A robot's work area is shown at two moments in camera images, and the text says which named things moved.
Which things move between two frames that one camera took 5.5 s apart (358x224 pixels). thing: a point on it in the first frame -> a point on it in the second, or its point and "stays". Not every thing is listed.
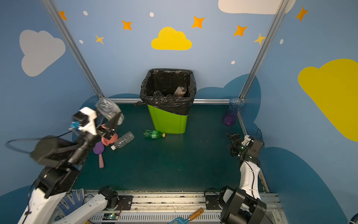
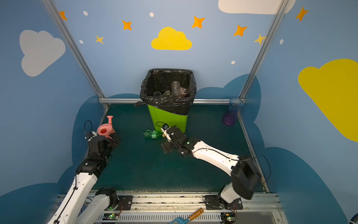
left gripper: x=103 y=131 -> x=111 y=141
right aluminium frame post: x=263 y=49 stays
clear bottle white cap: x=120 y=142 -> x=175 y=88
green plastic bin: x=167 y=122 stays
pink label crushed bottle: x=180 y=91 stays
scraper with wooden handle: x=181 y=220 stays
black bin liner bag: x=158 y=88 stays
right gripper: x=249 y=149 -> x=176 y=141
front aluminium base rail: x=161 y=207 stays
